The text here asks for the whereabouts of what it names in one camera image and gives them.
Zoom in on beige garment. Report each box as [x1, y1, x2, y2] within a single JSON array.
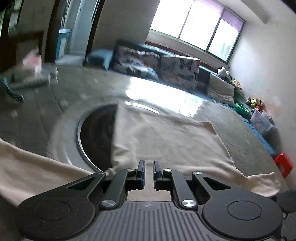
[[1, 104, 281, 205]]

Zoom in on black round induction cooktop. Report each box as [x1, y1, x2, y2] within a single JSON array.
[[76, 104, 117, 171]]

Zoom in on green plastic bowl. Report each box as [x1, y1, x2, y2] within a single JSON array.
[[235, 103, 249, 115]]

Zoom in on grey plain cushion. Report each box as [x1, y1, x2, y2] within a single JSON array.
[[206, 74, 234, 105]]

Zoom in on blue corner sofa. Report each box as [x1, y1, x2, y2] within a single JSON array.
[[83, 40, 276, 157]]

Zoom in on butterfly pillow right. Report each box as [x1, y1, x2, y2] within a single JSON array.
[[160, 55, 201, 90]]

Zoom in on butterfly pillow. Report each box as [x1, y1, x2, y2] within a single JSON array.
[[160, 55, 201, 90], [112, 46, 161, 81]]

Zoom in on clear plastic storage box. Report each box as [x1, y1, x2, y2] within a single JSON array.
[[250, 109, 276, 137]]

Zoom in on butterfly pillow left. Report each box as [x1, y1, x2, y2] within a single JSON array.
[[112, 46, 161, 81]]

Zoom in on plush toys pile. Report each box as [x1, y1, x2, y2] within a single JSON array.
[[245, 96, 265, 111]]

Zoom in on red plastic stool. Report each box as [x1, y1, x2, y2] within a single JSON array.
[[274, 153, 293, 178]]

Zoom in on panda plush toy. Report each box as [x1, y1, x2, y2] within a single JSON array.
[[217, 67, 232, 80]]

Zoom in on blue white cabinet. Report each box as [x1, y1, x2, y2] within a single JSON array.
[[56, 29, 72, 60]]

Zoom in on pink tissue box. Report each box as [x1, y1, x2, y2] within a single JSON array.
[[22, 48, 42, 74]]

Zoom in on window with green frame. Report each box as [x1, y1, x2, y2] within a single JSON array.
[[150, 1, 245, 63]]

